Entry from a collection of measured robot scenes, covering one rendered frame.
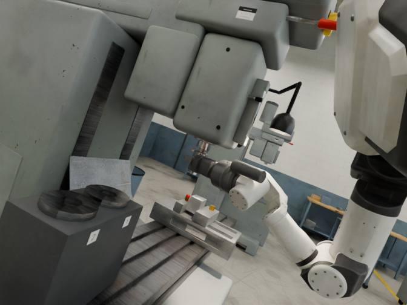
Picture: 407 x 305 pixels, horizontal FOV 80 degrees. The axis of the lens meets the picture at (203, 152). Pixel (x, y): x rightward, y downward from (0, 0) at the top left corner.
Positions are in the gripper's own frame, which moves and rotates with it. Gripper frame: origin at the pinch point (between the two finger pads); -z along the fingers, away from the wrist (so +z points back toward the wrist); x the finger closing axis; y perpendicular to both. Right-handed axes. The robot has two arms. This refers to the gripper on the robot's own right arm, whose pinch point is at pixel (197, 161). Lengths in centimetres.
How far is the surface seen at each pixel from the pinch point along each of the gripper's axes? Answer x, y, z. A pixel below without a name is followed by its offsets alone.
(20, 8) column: 49, -27, -58
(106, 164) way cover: 12.6, 14.8, -33.5
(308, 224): -572, 91, -119
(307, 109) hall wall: -602, -191, -241
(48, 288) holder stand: 45, 19, 24
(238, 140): -2.3, -11.5, 11.0
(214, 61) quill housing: 10.3, -30.4, 1.7
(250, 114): -2.6, -20.1, 11.6
